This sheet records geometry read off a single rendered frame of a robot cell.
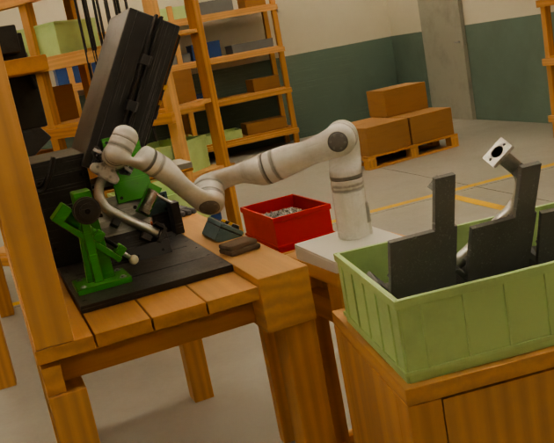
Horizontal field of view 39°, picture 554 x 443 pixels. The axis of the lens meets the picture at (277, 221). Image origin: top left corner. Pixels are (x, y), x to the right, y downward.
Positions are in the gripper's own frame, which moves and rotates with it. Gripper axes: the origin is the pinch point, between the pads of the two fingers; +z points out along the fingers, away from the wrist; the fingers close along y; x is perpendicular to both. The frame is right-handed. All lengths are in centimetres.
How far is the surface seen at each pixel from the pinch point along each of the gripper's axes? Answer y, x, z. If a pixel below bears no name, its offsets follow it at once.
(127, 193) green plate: -9.1, 4.2, 3.0
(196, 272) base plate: -34.9, 19.3, -30.2
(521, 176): -69, -18, -111
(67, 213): 2.7, 22.4, -24.6
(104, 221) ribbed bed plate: -7.4, 15.3, 4.4
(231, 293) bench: -42, 22, -50
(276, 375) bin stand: -91, 27, 42
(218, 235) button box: -39.0, 2.4, -5.3
